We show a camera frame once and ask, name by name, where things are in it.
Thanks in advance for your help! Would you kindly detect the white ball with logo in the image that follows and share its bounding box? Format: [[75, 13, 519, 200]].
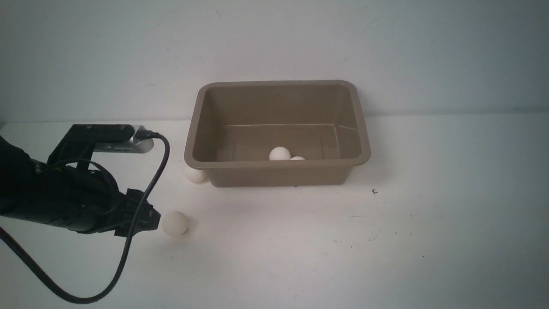
[[269, 146, 292, 161]]

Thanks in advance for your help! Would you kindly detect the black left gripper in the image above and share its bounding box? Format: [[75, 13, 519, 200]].
[[30, 161, 161, 237]]

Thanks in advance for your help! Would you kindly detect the black camera cable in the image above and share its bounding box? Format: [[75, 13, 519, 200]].
[[0, 131, 171, 304]]

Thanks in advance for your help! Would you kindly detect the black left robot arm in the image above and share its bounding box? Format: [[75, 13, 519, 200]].
[[0, 139, 161, 237]]

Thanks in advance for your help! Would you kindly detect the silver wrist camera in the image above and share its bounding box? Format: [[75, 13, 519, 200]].
[[94, 125, 154, 154]]

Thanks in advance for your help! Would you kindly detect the tan plastic storage bin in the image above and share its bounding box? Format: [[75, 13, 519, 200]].
[[184, 80, 371, 188]]

